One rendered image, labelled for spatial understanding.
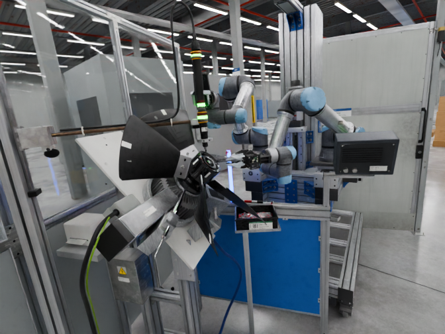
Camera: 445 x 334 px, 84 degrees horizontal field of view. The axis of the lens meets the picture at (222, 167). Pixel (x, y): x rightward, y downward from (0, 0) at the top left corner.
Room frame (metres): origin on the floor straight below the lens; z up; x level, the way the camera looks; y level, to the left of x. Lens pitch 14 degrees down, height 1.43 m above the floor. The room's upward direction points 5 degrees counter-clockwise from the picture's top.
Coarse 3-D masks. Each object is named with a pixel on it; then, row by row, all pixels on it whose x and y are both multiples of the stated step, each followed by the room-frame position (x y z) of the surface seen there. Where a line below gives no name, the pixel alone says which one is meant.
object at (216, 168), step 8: (200, 152) 0.98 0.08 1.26; (192, 160) 0.97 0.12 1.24; (200, 160) 0.94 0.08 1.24; (216, 160) 1.03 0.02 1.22; (192, 168) 0.95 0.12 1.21; (200, 168) 0.93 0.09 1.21; (208, 168) 0.93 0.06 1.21; (216, 168) 0.99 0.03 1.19; (192, 176) 0.95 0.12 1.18; (208, 176) 0.94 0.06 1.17; (184, 184) 0.94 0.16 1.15; (192, 184) 0.96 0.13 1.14; (192, 192) 0.95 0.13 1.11
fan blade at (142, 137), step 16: (128, 128) 0.81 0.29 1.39; (144, 128) 0.85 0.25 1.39; (144, 144) 0.83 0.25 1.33; (160, 144) 0.87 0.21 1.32; (144, 160) 0.81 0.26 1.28; (160, 160) 0.86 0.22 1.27; (176, 160) 0.91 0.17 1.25; (128, 176) 0.76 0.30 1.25; (144, 176) 0.81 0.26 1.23; (160, 176) 0.86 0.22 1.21
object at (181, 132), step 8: (152, 112) 1.14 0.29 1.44; (160, 112) 1.16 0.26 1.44; (168, 112) 1.17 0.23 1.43; (184, 112) 1.21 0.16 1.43; (144, 120) 1.10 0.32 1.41; (152, 120) 1.12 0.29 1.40; (168, 120) 1.13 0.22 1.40; (176, 120) 1.15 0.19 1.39; (184, 120) 1.16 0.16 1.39; (152, 128) 1.09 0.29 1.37; (160, 128) 1.10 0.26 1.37; (168, 128) 1.11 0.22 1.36; (176, 128) 1.11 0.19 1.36; (184, 128) 1.12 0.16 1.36; (168, 136) 1.08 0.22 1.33; (176, 136) 1.08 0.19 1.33; (184, 136) 1.09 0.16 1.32; (192, 136) 1.10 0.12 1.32; (176, 144) 1.06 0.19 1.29; (184, 144) 1.06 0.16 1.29
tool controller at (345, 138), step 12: (360, 132) 1.23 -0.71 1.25; (372, 132) 1.21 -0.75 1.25; (384, 132) 1.19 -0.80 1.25; (336, 144) 1.19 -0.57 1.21; (348, 144) 1.16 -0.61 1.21; (360, 144) 1.15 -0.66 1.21; (372, 144) 1.13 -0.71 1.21; (384, 144) 1.12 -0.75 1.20; (396, 144) 1.10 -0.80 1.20; (336, 156) 1.20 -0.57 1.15; (348, 156) 1.18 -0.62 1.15; (360, 156) 1.16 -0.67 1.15; (372, 156) 1.14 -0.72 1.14; (384, 156) 1.13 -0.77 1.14; (396, 156) 1.12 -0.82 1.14; (336, 168) 1.21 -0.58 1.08; (348, 168) 1.19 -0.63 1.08; (360, 168) 1.18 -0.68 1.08; (372, 168) 1.16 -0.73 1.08; (384, 168) 1.14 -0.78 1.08
